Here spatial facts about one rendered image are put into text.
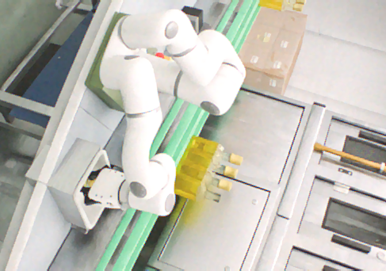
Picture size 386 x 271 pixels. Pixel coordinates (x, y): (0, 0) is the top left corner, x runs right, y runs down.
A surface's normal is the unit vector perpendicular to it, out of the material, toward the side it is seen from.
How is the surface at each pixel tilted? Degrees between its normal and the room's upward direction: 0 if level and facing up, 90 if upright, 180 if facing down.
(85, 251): 90
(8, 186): 90
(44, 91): 90
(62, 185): 90
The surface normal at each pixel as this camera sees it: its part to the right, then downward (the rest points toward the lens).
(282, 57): 0.04, -0.48
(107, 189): -0.35, -0.51
